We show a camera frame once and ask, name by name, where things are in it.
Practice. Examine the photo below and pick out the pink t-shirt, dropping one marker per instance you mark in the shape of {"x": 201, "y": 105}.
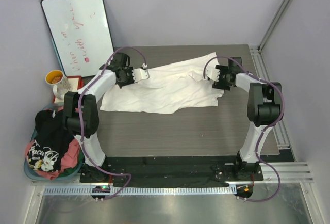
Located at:
{"x": 69, "y": 159}

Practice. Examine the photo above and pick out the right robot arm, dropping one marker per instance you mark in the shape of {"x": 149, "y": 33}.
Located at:
{"x": 265, "y": 108}

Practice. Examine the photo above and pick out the black floral-print t-shirt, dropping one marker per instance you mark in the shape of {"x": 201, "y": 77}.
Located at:
{"x": 51, "y": 142}

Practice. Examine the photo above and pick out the white dry-erase board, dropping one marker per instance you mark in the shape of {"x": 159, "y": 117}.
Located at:
{"x": 80, "y": 33}

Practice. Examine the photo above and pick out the teal laundry basket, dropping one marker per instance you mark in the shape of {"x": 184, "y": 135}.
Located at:
{"x": 49, "y": 177}

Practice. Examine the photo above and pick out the slotted cable duct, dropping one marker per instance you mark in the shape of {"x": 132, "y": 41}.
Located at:
{"x": 100, "y": 190}

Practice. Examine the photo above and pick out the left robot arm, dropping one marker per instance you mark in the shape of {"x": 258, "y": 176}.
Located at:
{"x": 80, "y": 113}

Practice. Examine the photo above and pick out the right aluminium frame rail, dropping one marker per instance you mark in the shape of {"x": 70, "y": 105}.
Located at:
{"x": 289, "y": 172}

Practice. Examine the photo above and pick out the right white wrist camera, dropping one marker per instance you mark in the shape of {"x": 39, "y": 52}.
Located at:
{"x": 211, "y": 73}

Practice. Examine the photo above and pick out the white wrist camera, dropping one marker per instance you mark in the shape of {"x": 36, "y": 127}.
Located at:
{"x": 211, "y": 73}
{"x": 141, "y": 73}

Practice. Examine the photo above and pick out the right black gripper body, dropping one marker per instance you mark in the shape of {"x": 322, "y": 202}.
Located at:
{"x": 222, "y": 77}

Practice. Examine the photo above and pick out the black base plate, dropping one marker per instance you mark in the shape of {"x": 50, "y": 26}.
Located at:
{"x": 172, "y": 171}

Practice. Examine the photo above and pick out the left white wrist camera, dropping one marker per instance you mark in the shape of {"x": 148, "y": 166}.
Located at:
{"x": 141, "y": 73}

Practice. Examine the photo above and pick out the yellow-lined floral mug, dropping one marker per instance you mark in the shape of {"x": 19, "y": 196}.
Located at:
{"x": 59, "y": 83}

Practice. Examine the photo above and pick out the white robot-print t-shirt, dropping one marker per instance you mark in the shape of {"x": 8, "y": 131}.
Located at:
{"x": 168, "y": 89}

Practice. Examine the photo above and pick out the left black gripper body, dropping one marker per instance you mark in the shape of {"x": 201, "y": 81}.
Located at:
{"x": 128, "y": 76}

